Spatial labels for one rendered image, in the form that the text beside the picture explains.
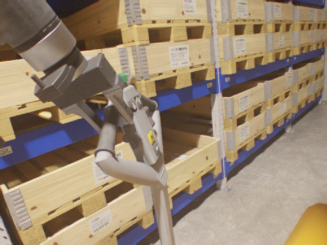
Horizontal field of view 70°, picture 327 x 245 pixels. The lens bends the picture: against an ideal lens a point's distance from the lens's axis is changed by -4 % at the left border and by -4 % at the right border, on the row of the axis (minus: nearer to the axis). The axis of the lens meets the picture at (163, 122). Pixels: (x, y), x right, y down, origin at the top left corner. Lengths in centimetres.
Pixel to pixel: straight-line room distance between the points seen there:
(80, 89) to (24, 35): 13
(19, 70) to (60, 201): 68
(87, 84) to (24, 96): 80
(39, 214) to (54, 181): 18
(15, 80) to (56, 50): 82
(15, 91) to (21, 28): 83
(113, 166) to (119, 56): 107
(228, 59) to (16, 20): 206
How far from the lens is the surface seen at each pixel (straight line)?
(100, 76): 45
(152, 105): 78
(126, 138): 56
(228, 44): 232
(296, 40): 410
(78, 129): 142
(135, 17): 158
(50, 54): 43
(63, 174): 137
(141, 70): 156
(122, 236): 185
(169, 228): 76
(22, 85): 125
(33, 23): 42
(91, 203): 150
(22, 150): 134
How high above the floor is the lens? 147
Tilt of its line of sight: 17 degrees down
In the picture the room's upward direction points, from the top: 8 degrees counter-clockwise
